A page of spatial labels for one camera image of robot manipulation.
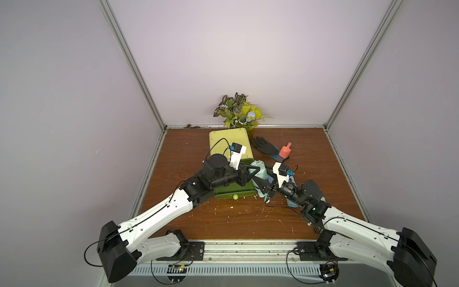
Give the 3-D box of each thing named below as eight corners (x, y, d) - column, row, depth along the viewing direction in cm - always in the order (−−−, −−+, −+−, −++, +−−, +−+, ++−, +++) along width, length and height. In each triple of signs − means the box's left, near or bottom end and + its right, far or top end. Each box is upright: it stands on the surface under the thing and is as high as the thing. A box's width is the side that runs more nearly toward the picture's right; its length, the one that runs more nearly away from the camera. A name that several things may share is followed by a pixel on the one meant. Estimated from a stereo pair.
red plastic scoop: (277, 154, 108) (278, 151, 106) (286, 143, 114) (287, 140, 112) (285, 158, 106) (286, 156, 104) (294, 147, 111) (295, 145, 109)
